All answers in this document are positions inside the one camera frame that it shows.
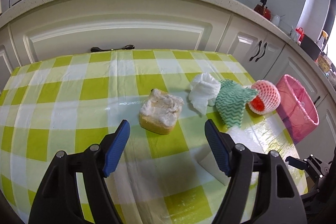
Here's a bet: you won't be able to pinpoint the black drawer handle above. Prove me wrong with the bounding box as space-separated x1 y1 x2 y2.
90 44 136 53

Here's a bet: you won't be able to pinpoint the pink lined trash bin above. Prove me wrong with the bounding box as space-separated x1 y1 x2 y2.
276 75 319 144

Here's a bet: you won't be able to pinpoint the yellow woven basket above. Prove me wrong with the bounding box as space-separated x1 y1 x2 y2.
318 53 331 73

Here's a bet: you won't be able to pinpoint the green wavy dishcloth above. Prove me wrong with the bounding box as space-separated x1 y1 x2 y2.
215 79 259 128

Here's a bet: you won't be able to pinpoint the white crumpled tissue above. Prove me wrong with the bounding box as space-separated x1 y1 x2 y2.
189 73 221 115

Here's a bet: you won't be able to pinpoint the black cabinet handle right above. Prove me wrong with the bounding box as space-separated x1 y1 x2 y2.
255 42 268 62

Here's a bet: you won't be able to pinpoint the white kitchen cabinets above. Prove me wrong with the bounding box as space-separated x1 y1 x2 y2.
1 0 335 161

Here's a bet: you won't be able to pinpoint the red fruit in foam net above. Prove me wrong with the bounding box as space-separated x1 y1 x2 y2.
248 80 281 115

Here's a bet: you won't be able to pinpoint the black cabinet handle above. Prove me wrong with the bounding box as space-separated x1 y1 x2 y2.
249 40 263 62
255 42 268 62

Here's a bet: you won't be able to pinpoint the black cabinet handle left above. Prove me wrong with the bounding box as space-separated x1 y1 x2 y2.
249 40 263 62

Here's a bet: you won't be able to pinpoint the white cup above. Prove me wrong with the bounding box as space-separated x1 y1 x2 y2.
271 14 284 27

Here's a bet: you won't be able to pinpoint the green white checkered tablecloth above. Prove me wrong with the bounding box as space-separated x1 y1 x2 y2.
0 49 308 224

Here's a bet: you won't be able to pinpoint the red small container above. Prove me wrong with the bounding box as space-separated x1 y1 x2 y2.
295 27 305 42

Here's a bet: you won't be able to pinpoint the yellow sponge with tissue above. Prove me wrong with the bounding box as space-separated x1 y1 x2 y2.
139 89 184 135

